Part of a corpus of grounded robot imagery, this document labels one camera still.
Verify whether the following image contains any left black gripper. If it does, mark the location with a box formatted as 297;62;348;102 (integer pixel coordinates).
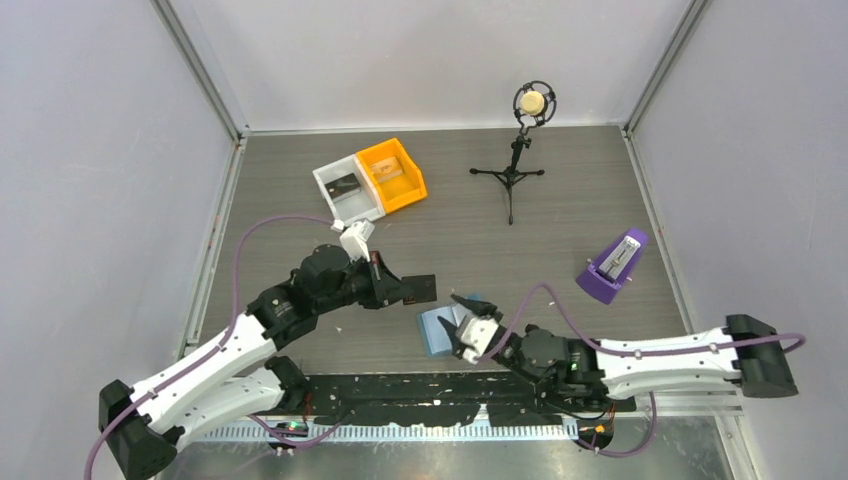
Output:
315;250;412;315

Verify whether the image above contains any blue card holder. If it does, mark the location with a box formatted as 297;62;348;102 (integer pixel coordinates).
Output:
417;303;463;357

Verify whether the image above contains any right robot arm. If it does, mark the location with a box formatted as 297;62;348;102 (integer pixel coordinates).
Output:
438;296;804;412

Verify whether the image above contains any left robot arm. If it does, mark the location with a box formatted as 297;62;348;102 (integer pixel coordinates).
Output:
98;244;414;479

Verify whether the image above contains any black card in white bin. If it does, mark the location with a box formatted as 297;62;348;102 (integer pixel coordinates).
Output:
325;173;362;202

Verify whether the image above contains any card in orange bin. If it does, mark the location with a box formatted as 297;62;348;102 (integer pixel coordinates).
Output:
369;156;404;183

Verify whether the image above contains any white plastic bin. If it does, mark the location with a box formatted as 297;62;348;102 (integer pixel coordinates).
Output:
312;154;386;226

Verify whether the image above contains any orange plastic bin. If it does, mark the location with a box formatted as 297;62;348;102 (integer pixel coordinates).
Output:
356;138;428;214

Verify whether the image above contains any purple metronome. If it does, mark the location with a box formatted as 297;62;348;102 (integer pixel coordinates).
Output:
575;228;649;305

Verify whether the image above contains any black tripod mic stand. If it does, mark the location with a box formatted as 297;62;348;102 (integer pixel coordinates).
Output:
469;127;546;226

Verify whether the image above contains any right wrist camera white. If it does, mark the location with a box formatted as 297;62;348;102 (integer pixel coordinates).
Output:
454;314;506;365

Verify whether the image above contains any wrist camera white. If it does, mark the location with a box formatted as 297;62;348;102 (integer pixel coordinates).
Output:
454;314;506;365
331;219;375;261

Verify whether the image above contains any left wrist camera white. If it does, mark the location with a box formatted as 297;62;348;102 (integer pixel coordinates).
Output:
331;219;375;261

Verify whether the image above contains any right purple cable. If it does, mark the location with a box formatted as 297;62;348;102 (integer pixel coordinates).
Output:
476;283;808;460

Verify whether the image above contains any purple cable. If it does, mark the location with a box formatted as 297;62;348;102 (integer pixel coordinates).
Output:
83;213;346;480
476;283;808;460

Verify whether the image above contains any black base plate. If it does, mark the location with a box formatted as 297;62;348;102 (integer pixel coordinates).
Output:
265;372;611;427

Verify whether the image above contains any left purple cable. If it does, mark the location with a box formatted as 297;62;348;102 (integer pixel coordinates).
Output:
83;213;346;480

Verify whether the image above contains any microphone with shock mount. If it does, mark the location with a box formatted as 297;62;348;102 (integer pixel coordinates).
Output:
513;80;557;130

